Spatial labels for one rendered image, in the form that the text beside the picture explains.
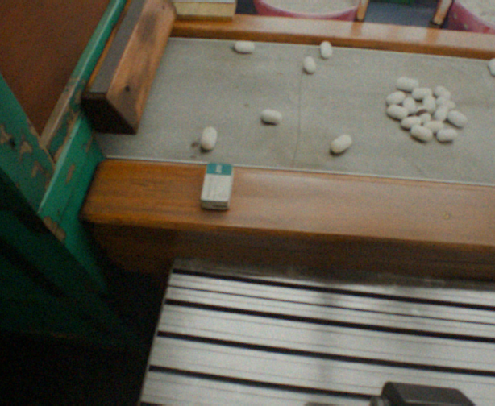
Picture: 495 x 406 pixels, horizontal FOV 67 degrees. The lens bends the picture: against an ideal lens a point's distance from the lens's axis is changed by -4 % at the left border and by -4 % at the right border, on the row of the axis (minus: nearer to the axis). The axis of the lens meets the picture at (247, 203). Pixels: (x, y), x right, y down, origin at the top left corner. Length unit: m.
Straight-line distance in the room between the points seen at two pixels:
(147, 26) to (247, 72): 0.19
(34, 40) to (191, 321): 0.39
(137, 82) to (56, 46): 0.13
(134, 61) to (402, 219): 0.43
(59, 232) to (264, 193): 0.26
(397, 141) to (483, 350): 0.32
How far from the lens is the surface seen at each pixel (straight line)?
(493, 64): 0.85
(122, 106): 0.54
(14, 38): 0.46
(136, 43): 0.62
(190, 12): 0.81
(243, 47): 0.75
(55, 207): 0.50
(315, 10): 0.91
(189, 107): 0.66
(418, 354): 0.58
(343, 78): 0.73
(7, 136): 0.42
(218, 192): 0.49
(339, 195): 0.53
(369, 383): 0.55
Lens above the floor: 1.19
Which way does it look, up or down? 58 degrees down
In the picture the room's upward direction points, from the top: straight up
